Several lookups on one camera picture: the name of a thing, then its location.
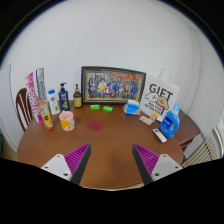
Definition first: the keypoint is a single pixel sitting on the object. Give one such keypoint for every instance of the blue detergent bottle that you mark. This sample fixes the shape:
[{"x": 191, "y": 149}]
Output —
[{"x": 169, "y": 125}]

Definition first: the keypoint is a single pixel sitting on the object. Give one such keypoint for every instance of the white paper bag dog print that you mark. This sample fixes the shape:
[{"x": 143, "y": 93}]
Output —
[{"x": 160, "y": 96}]

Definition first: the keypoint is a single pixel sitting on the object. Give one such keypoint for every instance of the blue tissue pack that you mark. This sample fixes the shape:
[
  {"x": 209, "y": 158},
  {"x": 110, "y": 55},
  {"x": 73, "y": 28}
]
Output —
[{"x": 131, "y": 108}]

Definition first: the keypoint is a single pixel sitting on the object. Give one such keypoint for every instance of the dark blue pump bottle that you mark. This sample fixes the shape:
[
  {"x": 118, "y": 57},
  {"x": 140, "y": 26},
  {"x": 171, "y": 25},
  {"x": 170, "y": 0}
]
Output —
[{"x": 64, "y": 100}]

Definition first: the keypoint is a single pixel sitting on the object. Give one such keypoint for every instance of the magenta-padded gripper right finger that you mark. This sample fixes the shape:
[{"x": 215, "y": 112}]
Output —
[{"x": 146, "y": 159}]

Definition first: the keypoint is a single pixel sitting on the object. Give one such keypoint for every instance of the blue white shuttlecock tube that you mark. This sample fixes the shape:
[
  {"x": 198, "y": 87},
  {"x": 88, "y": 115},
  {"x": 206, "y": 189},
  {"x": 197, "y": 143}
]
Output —
[{"x": 41, "y": 85}]

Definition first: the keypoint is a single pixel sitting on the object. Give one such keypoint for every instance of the brown wooden chair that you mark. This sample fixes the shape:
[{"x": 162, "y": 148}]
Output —
[{"x": 23, "y": 110}]

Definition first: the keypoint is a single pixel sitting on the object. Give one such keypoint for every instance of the orange-capped juice bottle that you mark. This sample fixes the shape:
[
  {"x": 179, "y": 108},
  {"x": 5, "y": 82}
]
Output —
[{"x": 47, "y": 119}]

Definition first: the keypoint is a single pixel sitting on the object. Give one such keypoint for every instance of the pink yellow ceramic mug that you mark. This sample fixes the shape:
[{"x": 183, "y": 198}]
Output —
[{"x": 67, "y": 122}]

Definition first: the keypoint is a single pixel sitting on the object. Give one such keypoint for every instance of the white remote control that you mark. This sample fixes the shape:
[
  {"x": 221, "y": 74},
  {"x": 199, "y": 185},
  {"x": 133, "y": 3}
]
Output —
[{"x": 159, "y": 135}]

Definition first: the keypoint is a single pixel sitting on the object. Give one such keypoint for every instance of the flat round red coaster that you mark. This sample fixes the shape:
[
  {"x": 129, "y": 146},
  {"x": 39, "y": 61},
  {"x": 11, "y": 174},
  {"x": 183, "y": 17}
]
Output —
[{"x": 95, "y": 125}]

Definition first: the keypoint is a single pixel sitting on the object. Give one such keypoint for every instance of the pink white shuttlecock tube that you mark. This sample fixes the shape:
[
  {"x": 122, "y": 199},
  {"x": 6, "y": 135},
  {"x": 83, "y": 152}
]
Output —
[{"x": 33, "y": 98}]

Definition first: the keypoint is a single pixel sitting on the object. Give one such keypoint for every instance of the white wall radiator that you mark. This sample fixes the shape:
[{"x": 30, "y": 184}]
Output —
[{"x": 200, "y": 153}]

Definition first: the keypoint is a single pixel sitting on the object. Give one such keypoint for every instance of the white blue-capped shampoo bottle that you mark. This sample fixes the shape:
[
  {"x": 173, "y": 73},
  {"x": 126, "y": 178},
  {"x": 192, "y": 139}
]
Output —
[{"x": 53, "y": 103}]

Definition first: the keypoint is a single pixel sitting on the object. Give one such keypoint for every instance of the black gold framed group photo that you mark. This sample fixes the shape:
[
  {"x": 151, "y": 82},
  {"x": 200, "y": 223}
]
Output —
[{"x": 113, "y": 85}]

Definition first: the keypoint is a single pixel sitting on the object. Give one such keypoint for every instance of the small orange-topped white card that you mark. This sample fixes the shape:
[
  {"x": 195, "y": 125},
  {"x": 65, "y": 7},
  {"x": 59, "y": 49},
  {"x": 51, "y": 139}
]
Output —
[{"x": 153, "y": 117}]

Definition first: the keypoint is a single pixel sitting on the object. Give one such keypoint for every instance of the dark amber pump bottle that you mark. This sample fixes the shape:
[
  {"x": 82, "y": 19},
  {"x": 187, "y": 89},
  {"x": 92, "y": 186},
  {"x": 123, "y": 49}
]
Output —
[{"x": 77, "y": 99}]

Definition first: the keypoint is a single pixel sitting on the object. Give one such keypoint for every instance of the small green packet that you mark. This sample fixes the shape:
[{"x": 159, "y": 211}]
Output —
[
  {"x": 95, "y": 107},
  {"x": 107, "y": 108}
]

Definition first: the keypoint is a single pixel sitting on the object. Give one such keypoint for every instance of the small beige snack packet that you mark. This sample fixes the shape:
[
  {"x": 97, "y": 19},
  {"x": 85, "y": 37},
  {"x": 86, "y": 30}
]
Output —
[{"x": 145, "y": 120}]

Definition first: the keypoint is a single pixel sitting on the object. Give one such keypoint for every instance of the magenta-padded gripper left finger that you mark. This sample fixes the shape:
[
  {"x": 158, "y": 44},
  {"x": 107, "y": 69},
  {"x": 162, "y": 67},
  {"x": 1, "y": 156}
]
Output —
[{"x": 77, "y": 158}]

